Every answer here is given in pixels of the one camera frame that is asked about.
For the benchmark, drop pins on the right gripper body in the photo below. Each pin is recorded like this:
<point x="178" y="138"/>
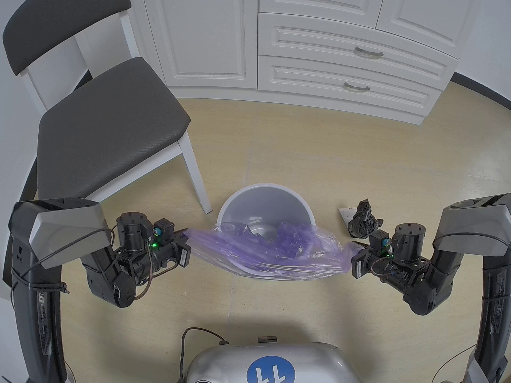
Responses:
<point x="377" y="267"/>

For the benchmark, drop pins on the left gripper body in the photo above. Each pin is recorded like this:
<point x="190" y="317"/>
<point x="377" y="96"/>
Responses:
<point x="169" y="253"/>

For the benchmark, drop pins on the black plastic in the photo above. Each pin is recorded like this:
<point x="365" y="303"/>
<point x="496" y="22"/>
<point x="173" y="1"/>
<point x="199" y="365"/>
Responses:
<point x="363" y="222"/>

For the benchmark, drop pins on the purple plastic bag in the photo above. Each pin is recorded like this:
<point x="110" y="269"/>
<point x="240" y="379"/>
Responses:
<point x="295" y="249"/>

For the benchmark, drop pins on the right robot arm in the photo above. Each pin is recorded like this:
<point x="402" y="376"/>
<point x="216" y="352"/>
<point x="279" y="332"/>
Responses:
<point x="495" y="293"/>

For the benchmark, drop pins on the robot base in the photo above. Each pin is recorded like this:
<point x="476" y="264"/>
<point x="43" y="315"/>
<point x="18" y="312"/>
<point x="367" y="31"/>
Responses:
<point x="279" y="361"/>

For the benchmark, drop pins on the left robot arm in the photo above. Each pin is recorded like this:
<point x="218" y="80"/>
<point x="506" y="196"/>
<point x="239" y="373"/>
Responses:
<point x="36" y="293"/>

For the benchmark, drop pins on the white trash bin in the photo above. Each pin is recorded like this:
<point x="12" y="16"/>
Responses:
<point x="259" y="202"/>

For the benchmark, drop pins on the white chair with grey seat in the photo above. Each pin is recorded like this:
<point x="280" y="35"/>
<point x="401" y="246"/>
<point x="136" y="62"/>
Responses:
<point x="107" y="126"/>

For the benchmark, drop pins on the white wardrobe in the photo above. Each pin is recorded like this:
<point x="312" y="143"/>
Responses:
<point x="211" y="26"/>

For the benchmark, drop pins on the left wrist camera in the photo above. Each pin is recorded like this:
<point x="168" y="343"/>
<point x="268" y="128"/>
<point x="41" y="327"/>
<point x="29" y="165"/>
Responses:
<point x="164" y="228"/>

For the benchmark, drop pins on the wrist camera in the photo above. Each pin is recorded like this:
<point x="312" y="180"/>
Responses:
<point x="164" y="228"/>
<point x="379" y="239"/>

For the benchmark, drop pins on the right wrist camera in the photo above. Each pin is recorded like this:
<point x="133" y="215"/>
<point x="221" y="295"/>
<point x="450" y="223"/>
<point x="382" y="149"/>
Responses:
<point x="379" y="239"/>

